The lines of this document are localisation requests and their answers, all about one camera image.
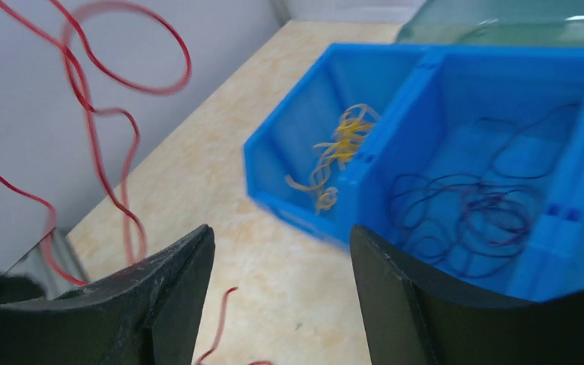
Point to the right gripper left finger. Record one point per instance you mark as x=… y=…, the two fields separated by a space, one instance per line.
x=148 y=313

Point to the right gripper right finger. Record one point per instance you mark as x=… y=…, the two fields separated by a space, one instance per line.
x=414 y=313

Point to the blue three-compartment plastic bin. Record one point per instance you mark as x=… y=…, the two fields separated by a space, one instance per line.
x=469 y=158

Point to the teal transparent plastic tub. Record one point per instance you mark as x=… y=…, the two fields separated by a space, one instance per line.
x=544 y=23

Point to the left aluminium frame post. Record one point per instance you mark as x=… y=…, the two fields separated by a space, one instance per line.
x=281 y=11

